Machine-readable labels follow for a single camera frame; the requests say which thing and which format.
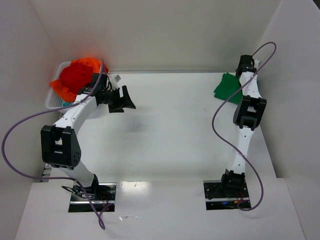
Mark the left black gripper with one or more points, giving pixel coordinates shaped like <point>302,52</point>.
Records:
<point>116,97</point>

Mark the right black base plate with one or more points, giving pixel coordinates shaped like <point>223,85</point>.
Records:
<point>218,199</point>

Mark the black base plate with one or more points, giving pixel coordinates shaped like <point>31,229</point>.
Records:
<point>218,199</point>
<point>105,199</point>

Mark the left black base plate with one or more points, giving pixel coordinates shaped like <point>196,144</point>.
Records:
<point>105,199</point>

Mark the orange t shirt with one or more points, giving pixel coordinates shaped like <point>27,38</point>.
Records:
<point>63,92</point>

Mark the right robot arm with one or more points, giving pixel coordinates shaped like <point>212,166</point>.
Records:
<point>247,118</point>

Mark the white plastic basket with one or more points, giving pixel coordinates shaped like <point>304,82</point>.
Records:
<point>53,100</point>

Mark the red t shirt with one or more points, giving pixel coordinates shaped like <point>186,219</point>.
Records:
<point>76,76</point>

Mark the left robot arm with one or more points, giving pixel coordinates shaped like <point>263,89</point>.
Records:
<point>60,147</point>

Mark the green t shirt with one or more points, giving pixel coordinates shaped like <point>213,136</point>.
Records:
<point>228,85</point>

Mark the teal t shirt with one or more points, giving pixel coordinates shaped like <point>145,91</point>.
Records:
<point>65,104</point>

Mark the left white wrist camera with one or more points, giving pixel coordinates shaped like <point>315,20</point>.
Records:
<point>114,81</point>

